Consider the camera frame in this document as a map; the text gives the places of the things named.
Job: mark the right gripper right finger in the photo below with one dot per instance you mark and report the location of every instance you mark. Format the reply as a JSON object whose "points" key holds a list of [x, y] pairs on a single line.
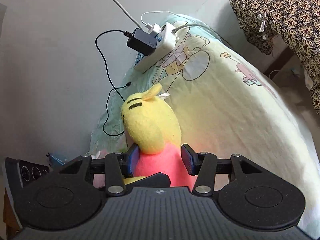
{"points": [[205, 166]]}

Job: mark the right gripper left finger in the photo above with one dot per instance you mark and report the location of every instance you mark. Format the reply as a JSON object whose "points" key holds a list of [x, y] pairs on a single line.
{"points": [[114, 166]]}

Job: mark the yellow tiger plush toy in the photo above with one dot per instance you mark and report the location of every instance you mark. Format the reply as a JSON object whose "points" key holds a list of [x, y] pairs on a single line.
{"points": [[151, 124]]}

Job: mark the cartoon print bed sheet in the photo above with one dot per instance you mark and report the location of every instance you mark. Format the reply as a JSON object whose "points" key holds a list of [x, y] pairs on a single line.
{"points": [[224, 105]]}

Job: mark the left gripper device body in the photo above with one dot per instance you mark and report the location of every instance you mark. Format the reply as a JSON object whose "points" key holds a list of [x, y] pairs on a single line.
{"points": [[17, 175]]}

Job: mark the black power adapter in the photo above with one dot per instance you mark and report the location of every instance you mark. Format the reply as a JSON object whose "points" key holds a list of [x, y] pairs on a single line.
{"points": [[141, 41]]}

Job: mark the white power strip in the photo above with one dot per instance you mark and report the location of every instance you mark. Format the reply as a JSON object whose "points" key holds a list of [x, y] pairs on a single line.
{"points": [[166, 42]]}

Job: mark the white charger plug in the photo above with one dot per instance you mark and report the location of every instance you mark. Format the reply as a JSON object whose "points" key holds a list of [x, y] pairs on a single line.
{"points": [[153, 30]]}

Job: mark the brown floral patterned cloth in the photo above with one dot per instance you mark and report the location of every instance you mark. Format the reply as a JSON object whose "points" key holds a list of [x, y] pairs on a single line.
{"points": [[295, 21]]}

